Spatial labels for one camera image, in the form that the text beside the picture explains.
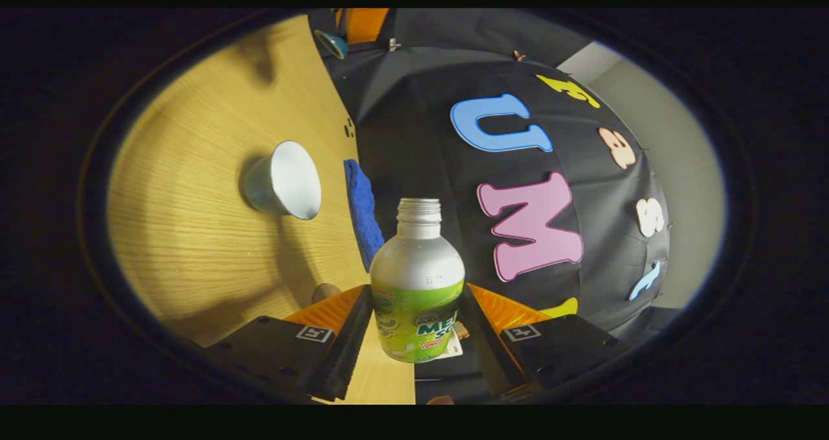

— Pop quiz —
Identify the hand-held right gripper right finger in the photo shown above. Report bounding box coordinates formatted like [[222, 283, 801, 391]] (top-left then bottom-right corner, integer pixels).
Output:
[[459, 283, 632, 402]]

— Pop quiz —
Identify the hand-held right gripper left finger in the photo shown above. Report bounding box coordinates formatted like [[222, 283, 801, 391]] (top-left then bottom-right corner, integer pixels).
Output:
[[207, 284, 375, 403]]

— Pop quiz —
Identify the silver green water bottle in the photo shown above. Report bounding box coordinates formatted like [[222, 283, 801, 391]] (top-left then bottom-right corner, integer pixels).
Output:
[[370, 198, 466, 364]]

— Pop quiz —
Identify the black backdrop cloth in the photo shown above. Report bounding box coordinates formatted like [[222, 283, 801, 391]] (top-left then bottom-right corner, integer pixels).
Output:
[[308, 8, 671, 405]]

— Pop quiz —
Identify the blue towel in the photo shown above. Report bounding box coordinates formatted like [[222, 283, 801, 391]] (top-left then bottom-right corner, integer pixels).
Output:
[[343, 159, 385, 273]]

